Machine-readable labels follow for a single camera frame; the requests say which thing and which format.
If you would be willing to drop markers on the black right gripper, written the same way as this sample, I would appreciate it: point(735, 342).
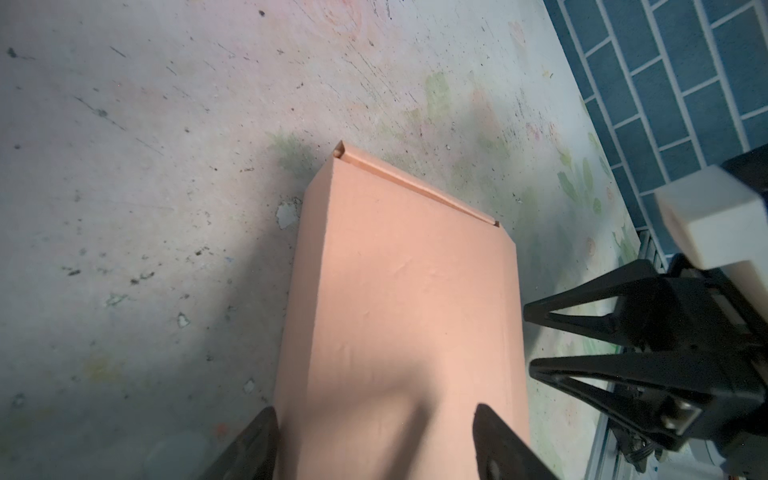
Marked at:
point(709, 382)

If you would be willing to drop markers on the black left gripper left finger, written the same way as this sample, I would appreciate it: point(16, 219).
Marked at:
point(253, 453)

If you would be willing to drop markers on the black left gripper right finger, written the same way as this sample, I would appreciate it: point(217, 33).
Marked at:
point(500, 453)

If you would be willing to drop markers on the pink paper box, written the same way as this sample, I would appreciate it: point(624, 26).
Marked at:
point(404, 314)

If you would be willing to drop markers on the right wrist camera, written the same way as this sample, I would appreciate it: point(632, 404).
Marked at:
point(719, 222)

